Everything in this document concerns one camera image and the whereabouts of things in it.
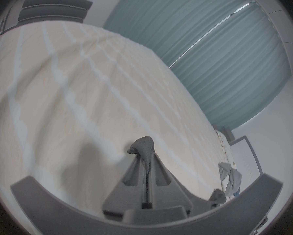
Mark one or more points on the bed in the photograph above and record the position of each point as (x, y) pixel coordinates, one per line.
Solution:
(87, 94)

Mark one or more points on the blue-green curtain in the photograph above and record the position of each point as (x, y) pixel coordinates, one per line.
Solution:
(234, 70)
(173, 13)

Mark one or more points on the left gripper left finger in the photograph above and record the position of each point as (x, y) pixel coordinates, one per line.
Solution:
(127, 198)

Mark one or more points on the black chest of drawers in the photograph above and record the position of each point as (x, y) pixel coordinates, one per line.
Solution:
(53, 8)

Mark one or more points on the pile of clothes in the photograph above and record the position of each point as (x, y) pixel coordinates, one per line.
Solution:
(231, 177)

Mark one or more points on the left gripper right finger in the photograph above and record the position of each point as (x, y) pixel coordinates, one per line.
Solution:
(168, 197)

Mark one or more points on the black T-shirt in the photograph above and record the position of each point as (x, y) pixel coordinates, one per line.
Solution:
(142, 148)

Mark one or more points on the grey bedside table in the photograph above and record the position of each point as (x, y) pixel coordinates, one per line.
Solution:
(226, 131)

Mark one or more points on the white printed pillow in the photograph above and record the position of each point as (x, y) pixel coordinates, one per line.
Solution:
(224, 148)

